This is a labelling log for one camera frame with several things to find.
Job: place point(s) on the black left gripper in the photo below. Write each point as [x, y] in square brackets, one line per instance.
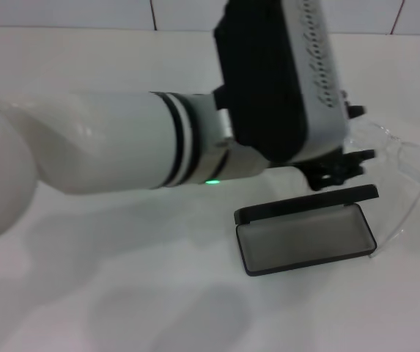
[323, 172]

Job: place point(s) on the black glasses case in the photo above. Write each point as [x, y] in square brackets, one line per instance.
[305, 238]

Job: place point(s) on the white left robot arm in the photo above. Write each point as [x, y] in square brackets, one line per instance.
[103, 146]

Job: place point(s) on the clear white glasses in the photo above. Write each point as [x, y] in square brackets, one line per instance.
[415, 157]

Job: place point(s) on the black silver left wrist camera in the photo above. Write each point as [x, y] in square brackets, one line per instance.
[268, 91]

